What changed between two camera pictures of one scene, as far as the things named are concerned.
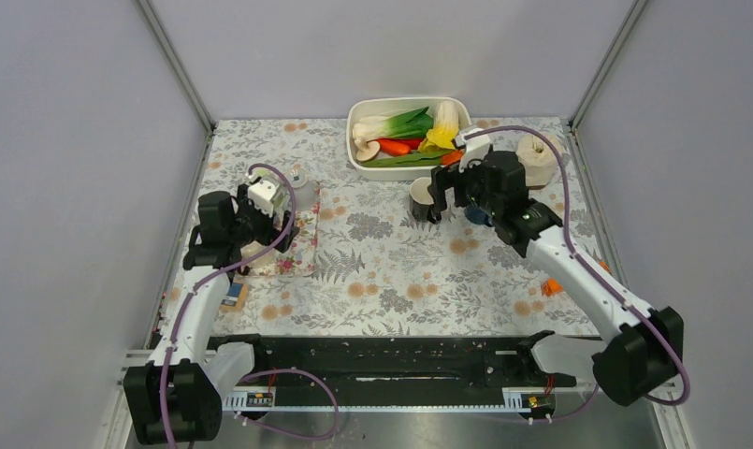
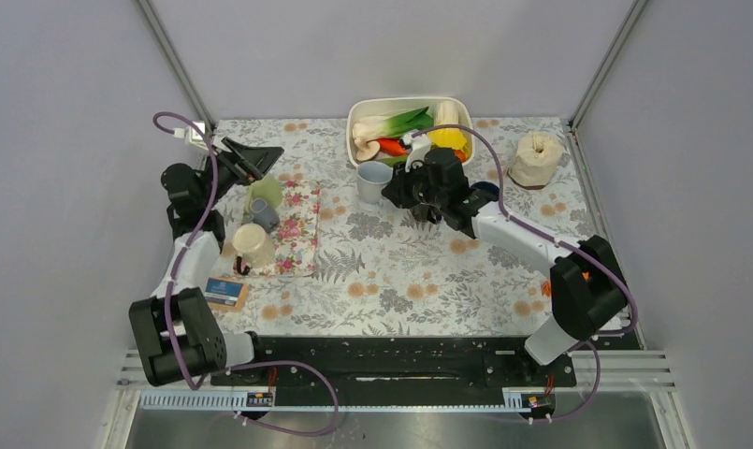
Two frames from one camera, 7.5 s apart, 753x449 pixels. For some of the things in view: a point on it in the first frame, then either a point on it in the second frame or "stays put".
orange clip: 553,286 stays put
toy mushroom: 368,150 stays put
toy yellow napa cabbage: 444,130 stays put
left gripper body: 253,224 -> 227,179
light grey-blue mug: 304,191 -> 371,178
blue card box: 234,297 stays put
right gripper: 444,178 -> 398,189
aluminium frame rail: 177,65 stays put
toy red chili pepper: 398,147 stays put
